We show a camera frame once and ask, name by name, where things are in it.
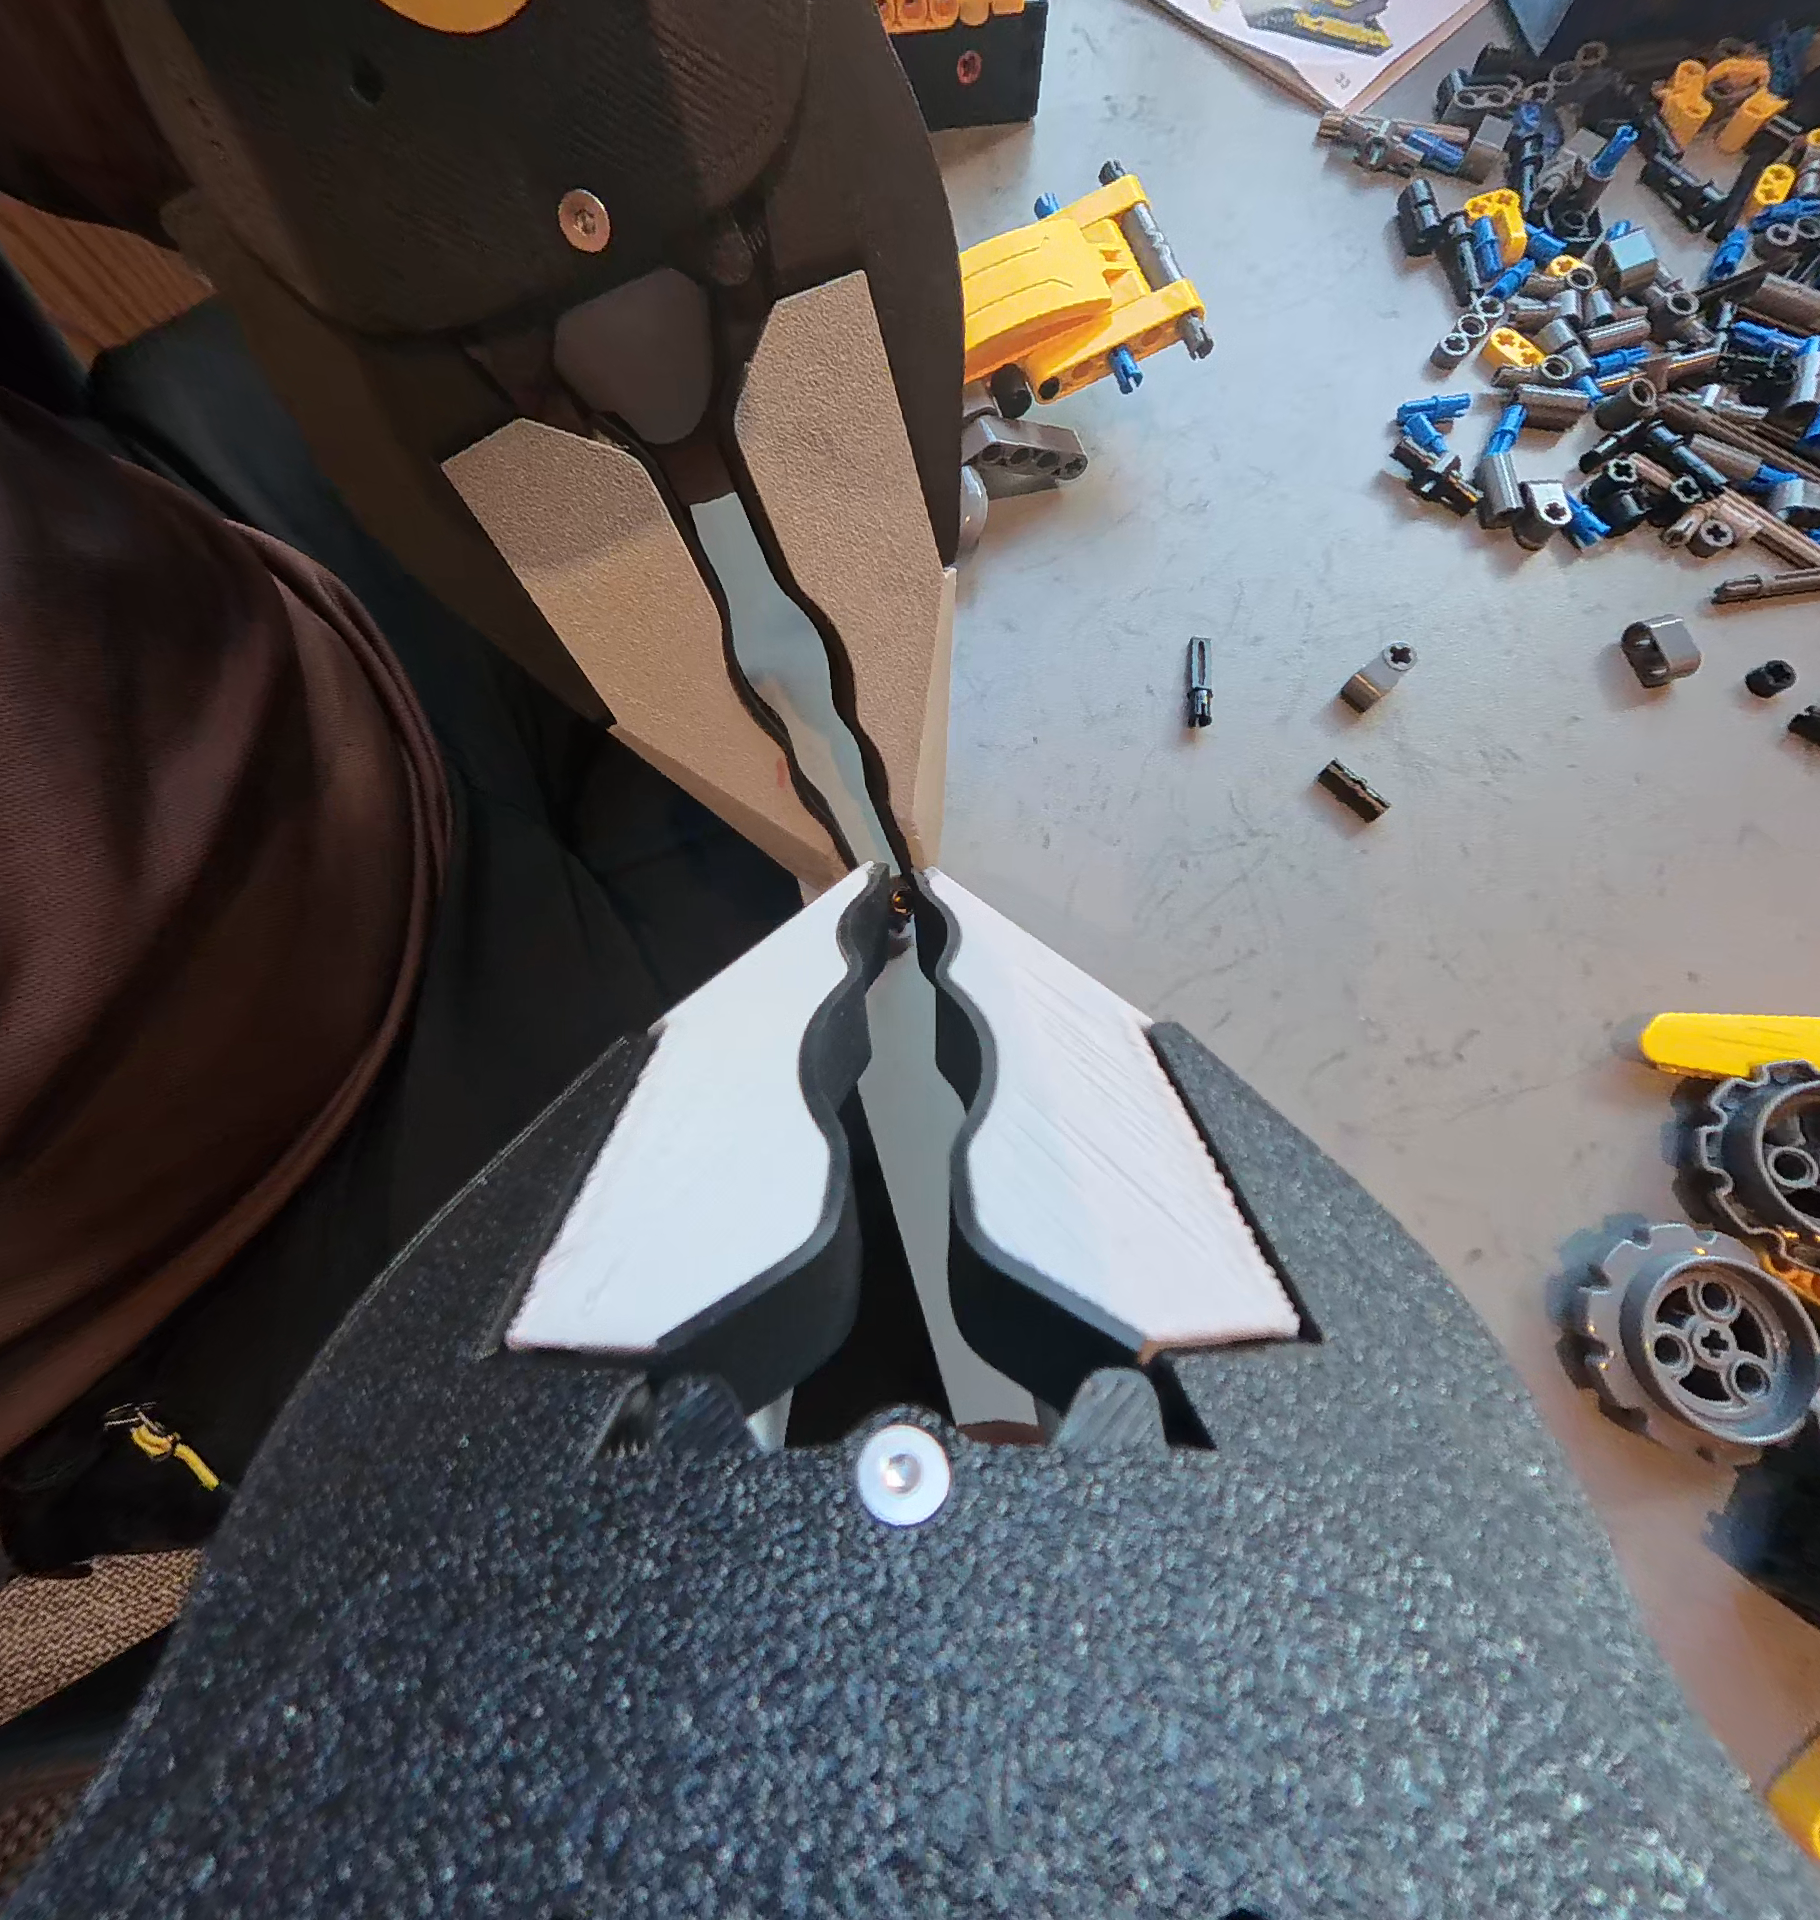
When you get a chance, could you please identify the yellow toy vehicle assembly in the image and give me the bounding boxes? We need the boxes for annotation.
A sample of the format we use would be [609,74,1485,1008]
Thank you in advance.
[962,162,1212,564]

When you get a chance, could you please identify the pile of building pieces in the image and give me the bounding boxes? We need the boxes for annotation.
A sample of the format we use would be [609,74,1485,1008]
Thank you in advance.
[1315,30,1820,767]

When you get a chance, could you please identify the person's legs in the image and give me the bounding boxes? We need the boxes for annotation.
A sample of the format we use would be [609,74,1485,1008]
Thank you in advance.
[93,300,807,1562]

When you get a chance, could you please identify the black battery box yellow beams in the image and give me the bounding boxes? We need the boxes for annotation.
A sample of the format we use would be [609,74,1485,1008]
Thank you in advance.
[881,0,1051,133]

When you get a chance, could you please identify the yellow panel piece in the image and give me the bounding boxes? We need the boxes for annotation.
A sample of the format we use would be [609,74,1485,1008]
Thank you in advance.
[1639,1013,1820,1079]

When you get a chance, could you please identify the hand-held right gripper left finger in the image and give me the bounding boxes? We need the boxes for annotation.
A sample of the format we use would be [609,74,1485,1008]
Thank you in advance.
[506,862,873,1359]

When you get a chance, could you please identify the grey desk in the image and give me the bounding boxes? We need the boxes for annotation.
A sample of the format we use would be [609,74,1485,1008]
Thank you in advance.
[790,0,1820,1802]

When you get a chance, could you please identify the instruction booklet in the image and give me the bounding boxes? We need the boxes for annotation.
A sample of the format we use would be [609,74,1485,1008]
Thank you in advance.
[1149,0,1497,113]

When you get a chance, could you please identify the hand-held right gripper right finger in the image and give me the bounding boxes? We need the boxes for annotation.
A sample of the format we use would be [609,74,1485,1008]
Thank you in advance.
[916,868,1306,1354]

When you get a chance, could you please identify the black cable yellow band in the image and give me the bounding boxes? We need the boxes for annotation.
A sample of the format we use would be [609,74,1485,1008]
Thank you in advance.
[101,1403,224,1496]

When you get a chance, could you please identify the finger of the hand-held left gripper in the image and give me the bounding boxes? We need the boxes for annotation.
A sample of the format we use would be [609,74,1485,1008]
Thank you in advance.
[728,266,961,872]
[443,418,867,885]

